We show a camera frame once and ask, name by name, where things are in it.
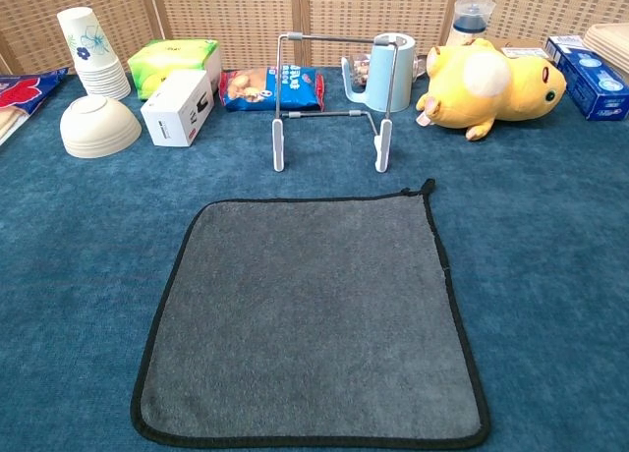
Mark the metal wire stand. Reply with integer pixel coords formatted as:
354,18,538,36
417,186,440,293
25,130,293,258
271,30,400,174

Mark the light blue mug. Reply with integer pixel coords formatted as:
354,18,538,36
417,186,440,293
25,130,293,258
341,32,417,114

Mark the upturned beige bowl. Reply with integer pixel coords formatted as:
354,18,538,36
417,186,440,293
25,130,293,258
59,95,143,159

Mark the yellow plush toy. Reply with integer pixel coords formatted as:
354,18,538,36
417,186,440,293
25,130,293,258
415,37,568,142

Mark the stack of paper cups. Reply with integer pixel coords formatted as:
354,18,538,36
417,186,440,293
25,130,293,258
56,6,133,102

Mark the blue and white box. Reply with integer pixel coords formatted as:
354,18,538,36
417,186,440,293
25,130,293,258
544,34,629,122

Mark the green tissue box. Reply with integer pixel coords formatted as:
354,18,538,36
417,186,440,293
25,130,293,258
127,38,222,102

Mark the woven folding screen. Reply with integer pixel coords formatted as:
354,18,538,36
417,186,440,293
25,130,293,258
0,0,629,75

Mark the white cardboard box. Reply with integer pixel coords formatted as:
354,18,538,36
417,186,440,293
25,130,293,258
140,69,215,148

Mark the rubber gloves package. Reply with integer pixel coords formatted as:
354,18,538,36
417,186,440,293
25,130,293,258
0,67,69,146

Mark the brown cardboard box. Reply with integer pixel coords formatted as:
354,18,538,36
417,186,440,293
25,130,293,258
486,36,551,60

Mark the grey and blue cloth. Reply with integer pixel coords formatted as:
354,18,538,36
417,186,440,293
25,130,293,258
130,178,492,451

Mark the jar with clear lid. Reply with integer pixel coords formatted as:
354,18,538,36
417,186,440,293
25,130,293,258
450,0,496,48

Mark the beige lidded food container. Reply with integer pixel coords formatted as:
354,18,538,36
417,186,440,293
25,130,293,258
583,23,629,75

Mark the blue biscuit bag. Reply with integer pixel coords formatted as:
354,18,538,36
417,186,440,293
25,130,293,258
218,66,326,113

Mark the blue table cloth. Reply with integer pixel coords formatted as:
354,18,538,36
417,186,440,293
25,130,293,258
0,67,629,452

